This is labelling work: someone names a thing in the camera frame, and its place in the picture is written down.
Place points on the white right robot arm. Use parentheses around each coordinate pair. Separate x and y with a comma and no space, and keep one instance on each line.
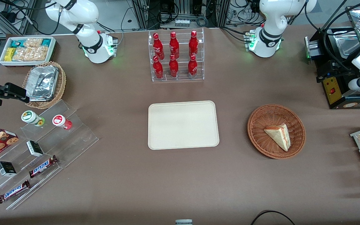
(87,18)

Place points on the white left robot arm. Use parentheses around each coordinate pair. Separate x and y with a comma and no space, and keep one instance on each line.
(270,18)

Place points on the light wicker basket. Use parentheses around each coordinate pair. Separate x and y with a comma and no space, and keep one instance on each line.
(62,82)

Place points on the cream plastic tray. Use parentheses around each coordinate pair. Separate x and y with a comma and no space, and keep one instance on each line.
(183,125)

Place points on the brown wicker basket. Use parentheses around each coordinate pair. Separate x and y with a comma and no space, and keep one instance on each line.
(258,137)

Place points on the triangular wrapped sandwich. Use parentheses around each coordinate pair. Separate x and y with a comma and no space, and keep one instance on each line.
(278,136)

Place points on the steel machine tray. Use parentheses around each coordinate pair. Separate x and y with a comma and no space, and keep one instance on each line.
(350,43)

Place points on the green lid white cup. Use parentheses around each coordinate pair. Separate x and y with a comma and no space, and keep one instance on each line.
(30,117)

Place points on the white plastic snack bin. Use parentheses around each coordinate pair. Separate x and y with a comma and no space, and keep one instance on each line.
(3,62)

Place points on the stack of foil trays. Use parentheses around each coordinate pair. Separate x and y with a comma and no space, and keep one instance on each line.
(42,82)

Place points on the yellow snack pack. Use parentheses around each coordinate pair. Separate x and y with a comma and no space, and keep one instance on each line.
(10,54)

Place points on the large clear nut bag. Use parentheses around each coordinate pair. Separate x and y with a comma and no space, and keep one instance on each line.
(31,53)

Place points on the teal snack pack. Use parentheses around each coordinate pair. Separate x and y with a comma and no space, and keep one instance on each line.
(46,42)
(17,43)

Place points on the red lid white cup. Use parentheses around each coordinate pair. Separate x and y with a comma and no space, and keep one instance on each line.
(59,120)

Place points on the small black box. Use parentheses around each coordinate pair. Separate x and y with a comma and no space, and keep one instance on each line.
(34,148)
(6,169)

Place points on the small clear nut bag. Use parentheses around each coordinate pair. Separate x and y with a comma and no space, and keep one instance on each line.
(33,42)

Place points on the Snickers chocolate bar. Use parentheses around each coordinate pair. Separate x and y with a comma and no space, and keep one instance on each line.
(42,166)
(12,191)

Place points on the clear acrylic stepped shelf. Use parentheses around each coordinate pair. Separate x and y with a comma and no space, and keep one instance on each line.
(22,175)
(80,137)

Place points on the red cola bottle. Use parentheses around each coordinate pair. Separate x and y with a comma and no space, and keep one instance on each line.
(193,43)
(158,69)
(158,47)
(173,67)
(192,67)
(174,45)

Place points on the clear acrylic bottle rack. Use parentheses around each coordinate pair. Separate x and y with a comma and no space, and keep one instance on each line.
(181,78)

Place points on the white power strip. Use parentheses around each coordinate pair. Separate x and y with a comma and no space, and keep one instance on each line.
(182,22)

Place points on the grey edge object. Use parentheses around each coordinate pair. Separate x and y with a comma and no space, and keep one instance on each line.
(183,222)

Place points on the black sealing machine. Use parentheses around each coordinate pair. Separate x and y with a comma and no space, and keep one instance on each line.
(339,90)

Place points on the aluminium frame rack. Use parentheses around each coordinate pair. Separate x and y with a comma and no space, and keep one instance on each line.
(142,14)

